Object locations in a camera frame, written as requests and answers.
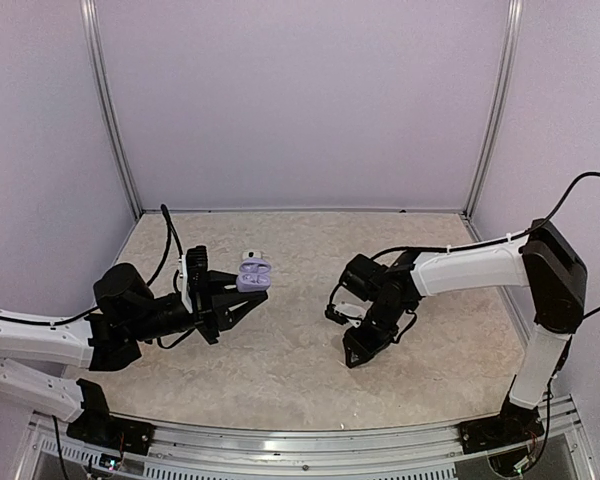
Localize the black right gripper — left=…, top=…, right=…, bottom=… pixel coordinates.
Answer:
left=343, top=298, right=409, bottom=367

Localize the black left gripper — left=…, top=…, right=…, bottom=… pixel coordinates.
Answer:
left=128, top=269, right=267, bottom=345

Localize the purple round earbud case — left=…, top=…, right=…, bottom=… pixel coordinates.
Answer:
left=236, top=257, right=272, bottom=293

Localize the white earbud charging case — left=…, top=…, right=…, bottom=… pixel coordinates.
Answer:
left=242, top=249, right=264, bottom=260

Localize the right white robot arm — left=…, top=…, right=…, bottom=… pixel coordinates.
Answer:
left=338, top=219, right=588, bottom=444

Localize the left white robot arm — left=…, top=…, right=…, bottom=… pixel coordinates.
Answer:
left=0, top=263, right=268, bottom=445

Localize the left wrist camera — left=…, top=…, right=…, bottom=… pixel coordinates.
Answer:
left=180, top=245, right=208, bottom=314

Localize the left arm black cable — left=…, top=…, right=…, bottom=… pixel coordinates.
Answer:
left=147, top=203, right=187, bottom=286

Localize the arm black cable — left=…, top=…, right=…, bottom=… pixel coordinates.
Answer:
left=369, top=171, right=600, bottom=321
left=147, top=203, right=187, bottom=286

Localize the front aluminium rail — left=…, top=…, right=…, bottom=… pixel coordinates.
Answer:
left=14, top=392, right=594, bottom=480

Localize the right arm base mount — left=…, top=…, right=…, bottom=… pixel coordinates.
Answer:
left=458, top=396, right=545, bottom=454

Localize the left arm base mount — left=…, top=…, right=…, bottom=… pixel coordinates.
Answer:
left=66, top=379, right=155, bottom=456

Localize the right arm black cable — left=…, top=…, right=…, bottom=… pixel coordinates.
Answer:
left=369, top=171, right=600, bottom=321

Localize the left aluminium frame post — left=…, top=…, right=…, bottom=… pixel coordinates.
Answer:
left=79, top=0, right=144, bottom=221

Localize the aluminium frame post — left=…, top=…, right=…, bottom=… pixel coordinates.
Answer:
left=79, top=0, right=144, bottom=221
left=463, top=0, right=524, bottom=221

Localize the right aluminium frame post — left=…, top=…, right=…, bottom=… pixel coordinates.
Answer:
left=463, top=0, right=524, bottom=221

